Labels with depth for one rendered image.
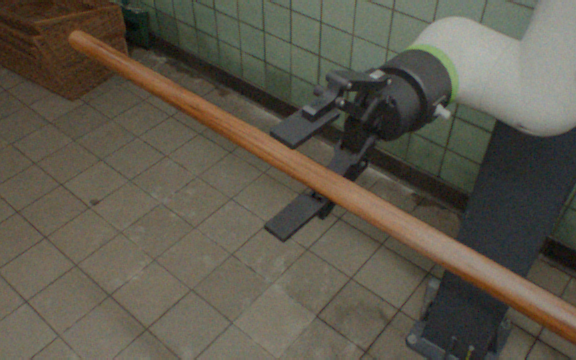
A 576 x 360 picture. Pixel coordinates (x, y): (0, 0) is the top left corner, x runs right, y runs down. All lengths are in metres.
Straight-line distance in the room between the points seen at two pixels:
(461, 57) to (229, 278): 1.41
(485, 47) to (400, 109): 0.16
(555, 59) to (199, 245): 1.60
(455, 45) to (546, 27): 0.11
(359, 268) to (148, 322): 0.76
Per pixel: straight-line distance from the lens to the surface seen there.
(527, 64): 0.71
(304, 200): 0.62
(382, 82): 0.59
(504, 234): 1.37
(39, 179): 2.51
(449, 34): 0.74
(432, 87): 0.66
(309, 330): 1.85
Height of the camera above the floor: 1.61
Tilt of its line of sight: 45 degrees down
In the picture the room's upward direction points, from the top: straight up
